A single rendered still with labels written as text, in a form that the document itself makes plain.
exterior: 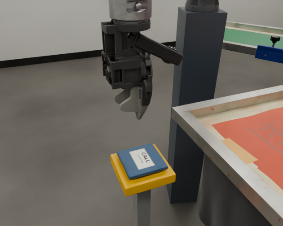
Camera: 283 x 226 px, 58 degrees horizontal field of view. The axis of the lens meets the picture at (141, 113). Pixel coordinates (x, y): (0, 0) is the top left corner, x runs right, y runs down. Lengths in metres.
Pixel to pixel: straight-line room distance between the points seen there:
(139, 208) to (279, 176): 0.36
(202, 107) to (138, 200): 0.35
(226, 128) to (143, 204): 0.33
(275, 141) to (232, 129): 0.12
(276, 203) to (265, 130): 0.32
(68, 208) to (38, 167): 0.51
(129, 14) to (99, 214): 1.48
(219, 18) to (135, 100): 0.78
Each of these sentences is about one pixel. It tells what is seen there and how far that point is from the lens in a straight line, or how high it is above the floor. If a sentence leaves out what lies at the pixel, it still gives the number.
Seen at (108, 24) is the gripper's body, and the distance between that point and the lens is 0.49.
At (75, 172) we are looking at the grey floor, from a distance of 2.07.
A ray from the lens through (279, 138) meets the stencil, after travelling 0.84.
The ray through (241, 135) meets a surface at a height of 0.96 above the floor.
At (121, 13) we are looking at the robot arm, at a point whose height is 1.32.
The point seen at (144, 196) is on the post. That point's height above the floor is 0.85.
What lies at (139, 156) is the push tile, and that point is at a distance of 0.65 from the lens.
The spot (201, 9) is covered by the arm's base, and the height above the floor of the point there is 1.21.
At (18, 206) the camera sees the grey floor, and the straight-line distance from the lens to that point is 1.97.
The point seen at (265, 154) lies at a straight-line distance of 0.76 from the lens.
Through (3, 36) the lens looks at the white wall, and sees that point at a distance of 4.27.
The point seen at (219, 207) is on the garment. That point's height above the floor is 0.69.
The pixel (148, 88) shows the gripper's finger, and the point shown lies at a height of 1.18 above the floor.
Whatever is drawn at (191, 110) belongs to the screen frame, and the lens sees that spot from 0.82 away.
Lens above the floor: 1.40
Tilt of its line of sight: 31 degrees down
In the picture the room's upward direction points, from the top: straight up
